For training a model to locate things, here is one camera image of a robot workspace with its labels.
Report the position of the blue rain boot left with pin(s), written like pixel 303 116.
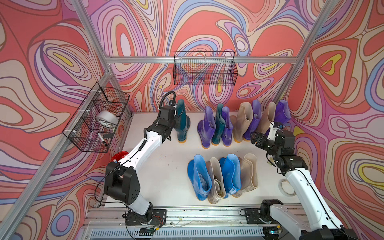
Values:
pixel 199 176

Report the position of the red round object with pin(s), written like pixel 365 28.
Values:
pixel 118 156

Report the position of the blue rain boot right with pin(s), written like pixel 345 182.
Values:
pixel 231 171

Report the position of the black wire basket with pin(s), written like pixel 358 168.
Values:
pixel 208 68
pixel 84 131

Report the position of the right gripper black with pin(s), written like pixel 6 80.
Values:
pixel 263 137

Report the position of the black wire basket left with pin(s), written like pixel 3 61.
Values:
pixel 84 131

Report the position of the beige rain boot front left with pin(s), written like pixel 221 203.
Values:
pixel 217 191

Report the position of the beige rain boot back right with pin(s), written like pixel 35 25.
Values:
pixel 268 116

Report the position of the beige rain boot front right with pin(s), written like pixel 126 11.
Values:
pixel 249 178

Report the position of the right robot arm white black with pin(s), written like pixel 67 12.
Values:
pixel 323 223

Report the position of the teal rain boot yellow sole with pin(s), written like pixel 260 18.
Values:
pixel 183 121

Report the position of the white tape roll on table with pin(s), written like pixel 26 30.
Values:
pixel 286 188

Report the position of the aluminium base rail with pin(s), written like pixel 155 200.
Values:
pixel 183 223

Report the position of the purple rain boot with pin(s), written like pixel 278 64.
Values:
pixel 228 129
pixel 282 112
pixel 207 127
pixel 257 114

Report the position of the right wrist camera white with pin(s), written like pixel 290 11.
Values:
pixel 274 127

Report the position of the blue rain boot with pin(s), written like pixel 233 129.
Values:
pixel 231 171
pixel 199 176

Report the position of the grey tape roll in basket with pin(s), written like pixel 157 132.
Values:
pixel 107 119

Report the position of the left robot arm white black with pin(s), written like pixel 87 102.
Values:
pixel 121 179

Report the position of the beige rain boot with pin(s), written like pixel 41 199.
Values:
pixel 249 178
pixel 217 191
pixel 242 121
pixel 268 116

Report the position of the black wire basket back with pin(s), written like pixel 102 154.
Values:
pixel 208 68

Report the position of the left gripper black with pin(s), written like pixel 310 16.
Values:
pixel 175 119

